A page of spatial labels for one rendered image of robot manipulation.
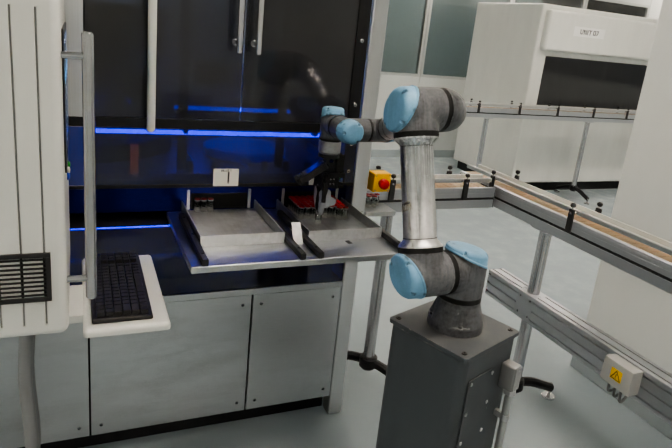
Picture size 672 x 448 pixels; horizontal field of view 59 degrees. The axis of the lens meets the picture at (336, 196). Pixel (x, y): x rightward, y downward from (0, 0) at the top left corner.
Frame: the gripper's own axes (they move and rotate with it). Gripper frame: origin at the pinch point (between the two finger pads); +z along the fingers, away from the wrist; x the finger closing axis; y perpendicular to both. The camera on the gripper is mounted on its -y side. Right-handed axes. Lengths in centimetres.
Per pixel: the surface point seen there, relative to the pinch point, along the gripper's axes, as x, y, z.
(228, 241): -15.1, -34.2, 3.9
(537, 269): -6, 98, 27
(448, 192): 22, 68, 1
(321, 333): 11, 11, 55
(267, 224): 1.4, -17.1, 5.0
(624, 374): -60, 91, 41
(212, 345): 11, -31, 54
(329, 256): -27.8, -6.5, 5.3
